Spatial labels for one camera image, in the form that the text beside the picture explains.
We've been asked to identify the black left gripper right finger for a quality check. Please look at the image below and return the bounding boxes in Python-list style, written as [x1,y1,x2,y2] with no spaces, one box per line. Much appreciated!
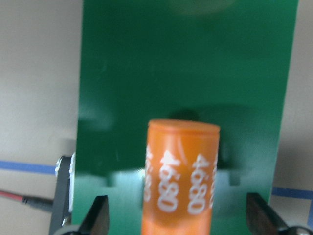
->
[246,192,289,235]

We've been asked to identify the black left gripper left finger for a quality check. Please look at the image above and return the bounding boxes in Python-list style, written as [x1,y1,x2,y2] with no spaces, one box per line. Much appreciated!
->
[78,195,110,235]

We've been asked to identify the green conveyor belt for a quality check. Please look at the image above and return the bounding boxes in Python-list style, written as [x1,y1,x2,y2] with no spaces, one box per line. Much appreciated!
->
[71,0,298,235]

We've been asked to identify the red black power cable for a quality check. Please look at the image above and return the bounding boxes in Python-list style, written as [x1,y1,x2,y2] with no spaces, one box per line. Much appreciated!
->
[0,189,54,211]

